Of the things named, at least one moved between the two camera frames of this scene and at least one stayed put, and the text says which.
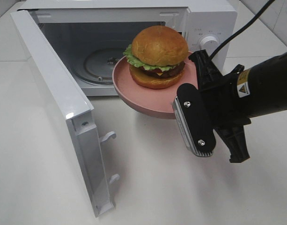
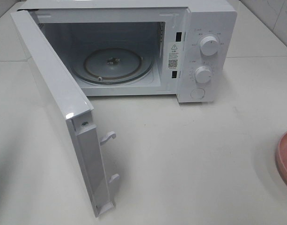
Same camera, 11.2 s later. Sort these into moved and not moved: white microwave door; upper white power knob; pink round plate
Moved: pink round plate
Not moved: white microwave door; upper white power knob
